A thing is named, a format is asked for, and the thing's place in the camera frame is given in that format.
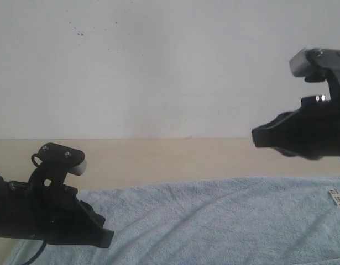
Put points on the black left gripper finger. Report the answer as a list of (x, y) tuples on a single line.
[(87, 217), (82, 236)]

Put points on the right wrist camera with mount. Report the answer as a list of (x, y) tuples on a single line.
[(318, 65)]

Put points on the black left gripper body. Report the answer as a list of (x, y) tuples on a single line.
[(50, 213)]

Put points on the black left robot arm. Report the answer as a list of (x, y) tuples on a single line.
[(4, 210)]

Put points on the light blue terry towel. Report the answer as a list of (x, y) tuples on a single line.
[(260, 220)]

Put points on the white fabric care label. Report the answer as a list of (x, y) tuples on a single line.
[(335, 195)]

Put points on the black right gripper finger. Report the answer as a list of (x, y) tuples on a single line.
[(285, 125), (267, 138)]

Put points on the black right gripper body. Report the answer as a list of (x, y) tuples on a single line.
[(318, 128)]

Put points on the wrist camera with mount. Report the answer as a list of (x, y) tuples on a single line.
[(318, 65), (53, 163)]

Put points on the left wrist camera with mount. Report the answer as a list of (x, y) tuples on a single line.
[(53, 163)]

